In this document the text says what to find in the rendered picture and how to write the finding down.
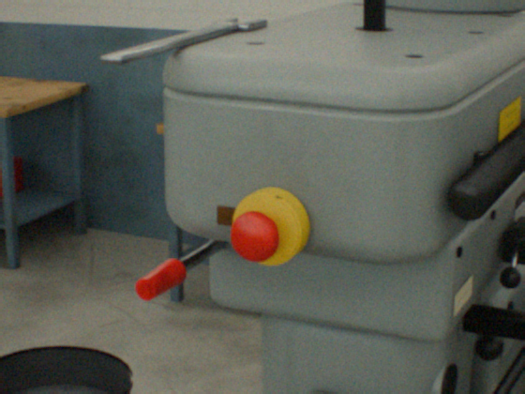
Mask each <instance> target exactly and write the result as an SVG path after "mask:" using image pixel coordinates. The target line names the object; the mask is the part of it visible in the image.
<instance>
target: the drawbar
mask: <svg viewBox="0 0 525 394"><path fill-rule="evenodd" d="M385 1H386V0H364V19H363V31H383V32H385V29H386V25H385Z"/></svg>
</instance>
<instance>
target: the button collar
mask: <svg viewBox="0 0 525 394"><path fill-rule="evenodd" d="M248 211H258V212H260V213H263V214H264V215H266V216H267V217H268V218H270V219H271V220H273V221H274V222H275V223H276V225H277V227H278V232H279V246H278V249H277V252H276V253H275V254H274V255H273V256H271V257H270V258H269V259H267V260H265V261H263V262H258V263H260V264H262V265H281V264H283V263H285V262H287V261H288V260H290V259H291V258H292V257H293V256H294V255H296V254H297V253H298V252H301V251H302V249H303V248H304V247H305V245H306V244H307V241H308V233H309V223H308V213H307V211H306V209H305V208H304V206H303V205H302V203H301V202H299V201H298V200H297V199H296V198H295V197H294V196H293V195H292V194H290V193H289V192H288V191H286V190H284V189H279V188H263V189H258V191H256V192H254V193H252V194H251V195H249V196H248V197H246V198H245V199H244V200H243V201H242V202H240V203H239V204H238V206H237V207H236V208H235V210H234V213H233V217H232V222H234V220H235V219H236V218H237V217H239V216H240V215H242V214H244V213H246V212H248Z"/></svg>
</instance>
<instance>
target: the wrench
mask: <svg viewBox="0 0 525 394"><path fill-rule="evenodd" d="M265 27H267V20H266V19H257V20H253V21H249V22H246V23H239V22H238V18H237V17H229V18H225V19H222V20H218V21H216V22H213V23H211V26H208V27H205V28H202V29H198V30H194V31H191V32H187V33H185V34H182V35H177V36H171V37H167V38H162V39H158V40H155V41H151V42H147V43H144V44H141V45H138V46H134V47H130V48H127V49H124V50H121V51H117V52H113V53H108V54H104V55H102V56H101V57H100V63H101V64H102V65H106V64H110V65H123V64H126V63H129V62H133V61H136V60H139V59H142V58H145V57H148V56H152V55H154V54H158V53H164V52H167V51H169V50H173V49H176V48H180V47H186V46H188V45H192V44H195V43H199V42H202V41H205V40H208V39H211V38H217V37H220V36H223V35H226V34H230V33H233V32H236V31H245V32H247V31H251V30H257V29H259V28H265Z"/></svg>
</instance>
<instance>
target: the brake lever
mask: <svg viewBox="0 0 525 394"><path fill-rule="evenodd" d="M228 249H229V242H227V241H221V240H215V239H214V240H212V241H210V242H209V243H208V244H206V245H205V246H203V247H201V248H200V249H198V250H195V251H193V252H192V253H190V254H189V255H188V256H186V257H185V258H183V259H181V260H180V261H178V260H176V259H169V260H167V261H166V262H165V263H163V264H162V265H160V266H157V267H156V268H154V270H152V271H151V272H150V273H148V274H147V275H145V276H144V277H142V278H141V279H140V280H139V281H137V283H136V292H137V294H138V296H139V297H140V298H141V299H142V300H147V301H150V300H152V299H154V298H156V297H158V296H159V295H161V294H163V293H165V292H167V291H169V290H170V289H172V288H174V287H176V286H178V285H179V284H181V283H183V282H184V281H185V279H186V277H187V272H188V271H190V270H191V269H192V268H194V267H195V266H197V265H199V264H201V263H202V262H204V261H205V260H207V259H208V258H210V257H211V256H212V255H214V254H215V253H217V252H220V251H222V250H228Z"/></svg>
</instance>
